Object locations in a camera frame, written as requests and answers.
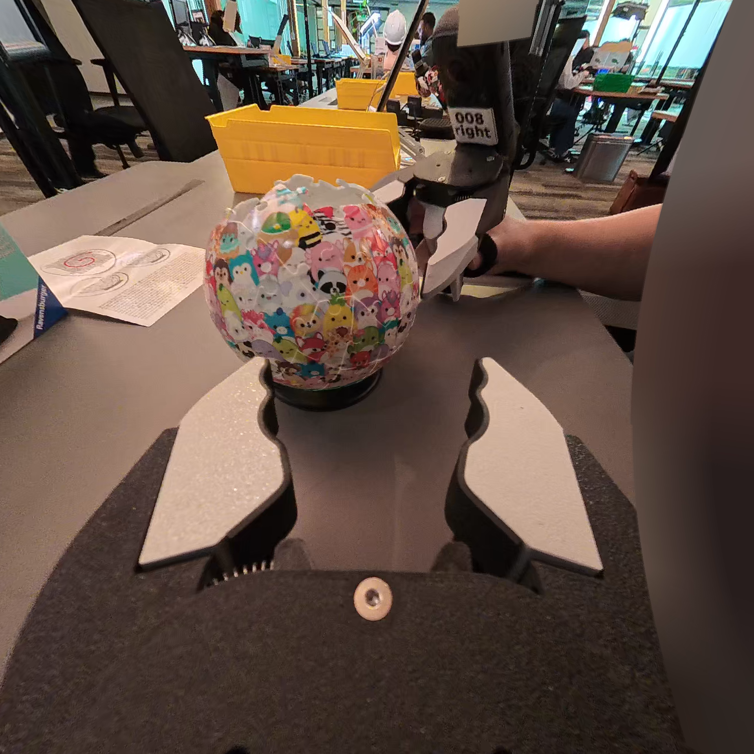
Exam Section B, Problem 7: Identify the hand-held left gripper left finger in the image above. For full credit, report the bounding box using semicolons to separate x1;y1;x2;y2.
137;356;297;590

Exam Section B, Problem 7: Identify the black slanted pole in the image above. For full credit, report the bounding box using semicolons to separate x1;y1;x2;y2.
376;0;430;113

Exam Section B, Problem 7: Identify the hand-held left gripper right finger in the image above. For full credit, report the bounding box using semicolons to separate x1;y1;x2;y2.
445;355;605;593

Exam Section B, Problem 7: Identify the person's right hand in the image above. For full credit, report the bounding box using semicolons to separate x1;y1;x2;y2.
468;217;537;279

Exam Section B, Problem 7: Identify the black ball stand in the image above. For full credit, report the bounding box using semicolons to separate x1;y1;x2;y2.
266;359;382;412

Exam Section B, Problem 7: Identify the person's right forearm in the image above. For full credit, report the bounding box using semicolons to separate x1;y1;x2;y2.
533;202;663;302

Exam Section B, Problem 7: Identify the black upright board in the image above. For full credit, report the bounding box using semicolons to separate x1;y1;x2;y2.
72;0;220;165

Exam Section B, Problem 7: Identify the printed puzzle box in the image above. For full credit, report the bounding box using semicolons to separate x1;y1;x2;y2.
0;223;69;366

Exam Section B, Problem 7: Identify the brown bag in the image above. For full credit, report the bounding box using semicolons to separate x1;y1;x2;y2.
608;170;670;216

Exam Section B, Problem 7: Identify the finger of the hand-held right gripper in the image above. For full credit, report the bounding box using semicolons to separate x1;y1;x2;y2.
370;170;416;208
419;197;491;302

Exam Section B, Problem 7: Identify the colourful puzzle ball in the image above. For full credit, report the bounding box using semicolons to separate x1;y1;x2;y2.
204;174;421;381

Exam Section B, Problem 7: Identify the printed instruction sheet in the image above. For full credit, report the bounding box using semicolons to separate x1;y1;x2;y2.
27;234;207;328

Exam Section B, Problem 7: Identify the black office chair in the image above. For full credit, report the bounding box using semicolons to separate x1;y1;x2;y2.
0;35;148;198

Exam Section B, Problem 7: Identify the yellow plastic bin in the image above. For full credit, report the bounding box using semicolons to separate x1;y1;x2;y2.
334;72;420;113
205;104;404;194

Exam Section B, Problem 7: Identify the wooden office desk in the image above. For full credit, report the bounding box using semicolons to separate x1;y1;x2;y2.
574;82;669;136
183;44;301;110

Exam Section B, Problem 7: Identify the grey trash bin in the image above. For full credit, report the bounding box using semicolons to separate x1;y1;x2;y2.
574;132;634;183

